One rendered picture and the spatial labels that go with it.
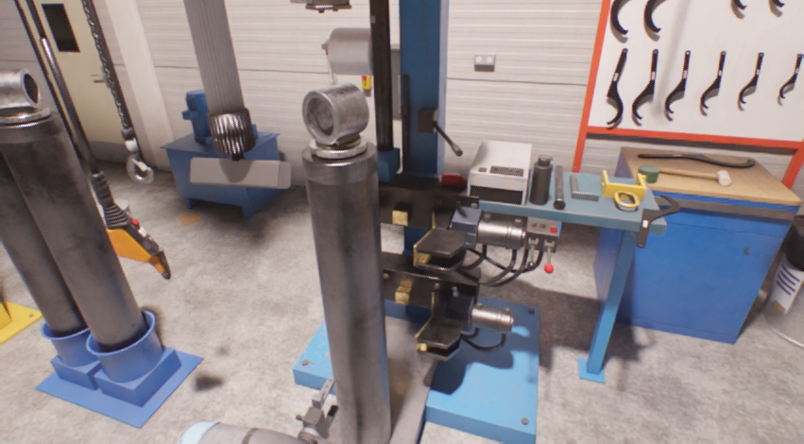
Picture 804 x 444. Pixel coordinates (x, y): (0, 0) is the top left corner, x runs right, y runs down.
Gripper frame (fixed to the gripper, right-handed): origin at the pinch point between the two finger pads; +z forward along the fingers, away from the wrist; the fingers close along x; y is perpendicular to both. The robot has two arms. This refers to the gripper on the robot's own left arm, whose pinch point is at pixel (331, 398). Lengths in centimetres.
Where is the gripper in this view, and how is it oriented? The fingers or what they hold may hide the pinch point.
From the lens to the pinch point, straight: 153.1
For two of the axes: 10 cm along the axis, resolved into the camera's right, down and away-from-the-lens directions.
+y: -9.5, -1.2, 2.8
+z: 3.1, -4.4, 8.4
